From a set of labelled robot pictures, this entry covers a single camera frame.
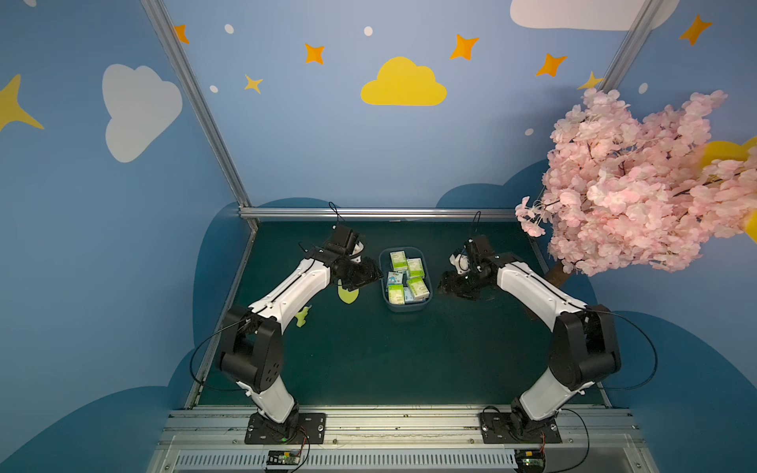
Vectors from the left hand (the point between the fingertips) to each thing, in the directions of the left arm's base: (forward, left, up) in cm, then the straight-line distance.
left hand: (377, 274), depth 87 cm
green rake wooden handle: (-7, +25, -16) cm, 30 cm away
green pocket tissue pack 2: (+10, -13, -11) cm, 20 cm away
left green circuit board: (-44, +22, -17) cm, 52 cm away
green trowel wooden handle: (+2, +11, -16) cm, 20 cm away
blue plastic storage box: (+17, -15, -10) cm, 25 cm away
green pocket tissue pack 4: (0, -6, -11) cm, 13 cm away
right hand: (-1, -22, -5) cm, 23 cm away
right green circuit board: (-44, -40, -18) cm, 62 cm away
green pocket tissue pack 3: (+2, -14, -11) cm, 17 cm away
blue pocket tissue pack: (+7, -6, -13) cm, 16 cm away
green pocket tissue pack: (+14, -7, -11) cm, 20 cm away
